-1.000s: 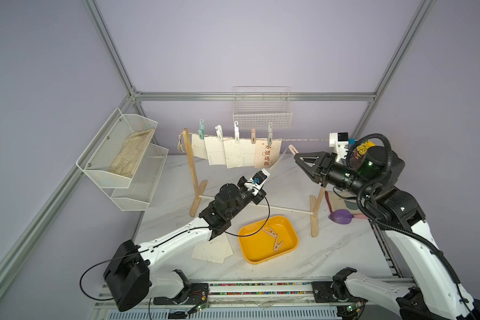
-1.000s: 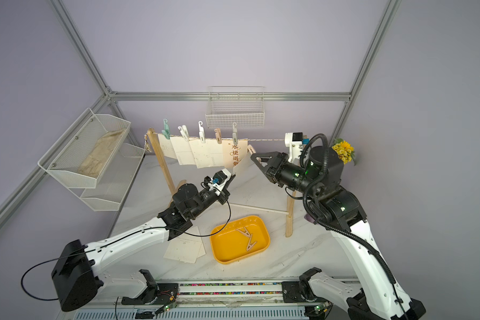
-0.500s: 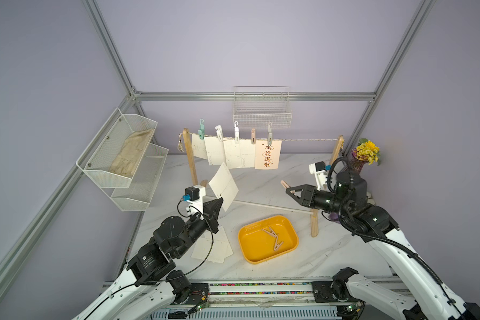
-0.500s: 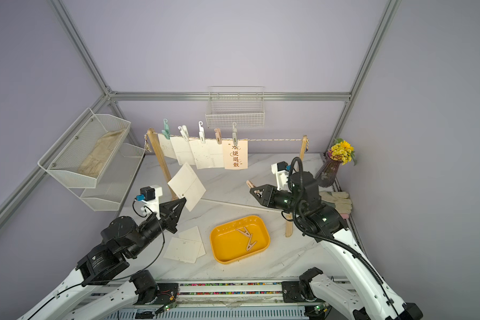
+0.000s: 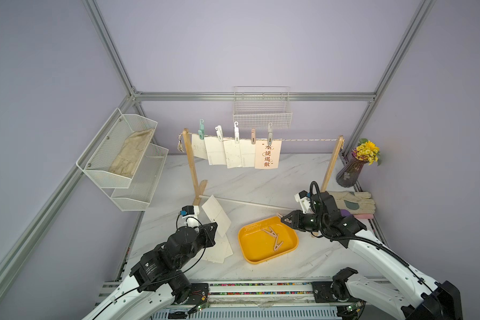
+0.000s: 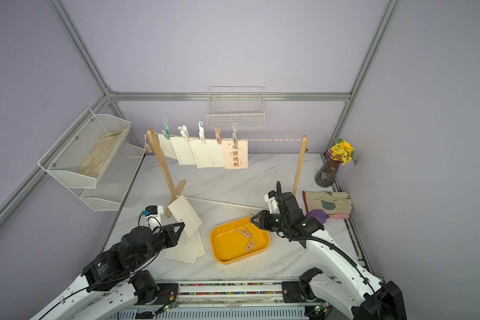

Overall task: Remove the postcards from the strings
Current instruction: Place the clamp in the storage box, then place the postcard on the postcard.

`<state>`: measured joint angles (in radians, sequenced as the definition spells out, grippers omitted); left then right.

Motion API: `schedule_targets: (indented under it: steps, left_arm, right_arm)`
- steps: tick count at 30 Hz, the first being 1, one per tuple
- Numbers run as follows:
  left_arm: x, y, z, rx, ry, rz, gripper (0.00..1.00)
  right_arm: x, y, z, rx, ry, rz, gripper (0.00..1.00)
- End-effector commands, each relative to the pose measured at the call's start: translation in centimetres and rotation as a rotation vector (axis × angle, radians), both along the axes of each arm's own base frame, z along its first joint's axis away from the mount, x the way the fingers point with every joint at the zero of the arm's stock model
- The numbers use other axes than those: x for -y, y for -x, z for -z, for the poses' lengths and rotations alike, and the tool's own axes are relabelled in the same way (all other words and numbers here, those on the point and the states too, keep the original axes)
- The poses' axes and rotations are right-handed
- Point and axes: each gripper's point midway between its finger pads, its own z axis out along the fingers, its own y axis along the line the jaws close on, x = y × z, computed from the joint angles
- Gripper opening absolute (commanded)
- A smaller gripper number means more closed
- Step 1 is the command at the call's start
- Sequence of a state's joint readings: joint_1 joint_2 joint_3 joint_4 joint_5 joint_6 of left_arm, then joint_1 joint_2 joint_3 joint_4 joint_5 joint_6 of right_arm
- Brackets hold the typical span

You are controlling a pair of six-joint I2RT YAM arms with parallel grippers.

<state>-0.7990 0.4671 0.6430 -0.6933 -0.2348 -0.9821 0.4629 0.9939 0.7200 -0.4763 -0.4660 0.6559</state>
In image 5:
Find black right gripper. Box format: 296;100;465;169
281;210;328;231

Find white postcard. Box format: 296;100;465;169
223;139;243;169
239;139;256;167
205;136;227;165
202;242;225;263
191;133;208;160
202;195;231;237
217;235;233;259

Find pink lettered postcard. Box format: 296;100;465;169
255;140;282;169

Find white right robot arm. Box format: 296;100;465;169
281;181;463;319

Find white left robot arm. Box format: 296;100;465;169
85;223;218;319

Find yellow plastic tray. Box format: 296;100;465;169
238;216;299;265

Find wooden clothesline rack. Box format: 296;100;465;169
177;129;345;205

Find beige work gloves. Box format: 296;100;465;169
329;191;376;215

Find dark purple vase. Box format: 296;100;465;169
336;157;367;188

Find white mesh lower shelf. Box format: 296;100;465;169
111;143;169;211

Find white mesh shelf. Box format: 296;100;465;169
111;143;169;211
76;109;158;189

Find grey plastic clothespin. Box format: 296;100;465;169
267;123;273;146

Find pink wooden clothespin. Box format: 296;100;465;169
251;129;257;145

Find green plastic clothespin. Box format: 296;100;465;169
198;119;205;140

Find white plastic clothespin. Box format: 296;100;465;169
215;125;224;142

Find white hooked clothespin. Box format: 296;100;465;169
234;121;240;144

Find beige cloth in shelf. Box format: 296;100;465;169
109;129;155;178

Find white mesh upper shelf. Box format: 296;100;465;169
76;109;158;189

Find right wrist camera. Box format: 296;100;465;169
295;191;313;214

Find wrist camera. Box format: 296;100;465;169
180;205;201;228
295;191;313;214

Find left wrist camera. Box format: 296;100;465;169
180;205;201;228

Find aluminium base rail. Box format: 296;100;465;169
89;279;425;320

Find white wire wall basket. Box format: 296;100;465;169
233;86;293;129

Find aluminium cage frame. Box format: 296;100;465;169
0;1;435;304

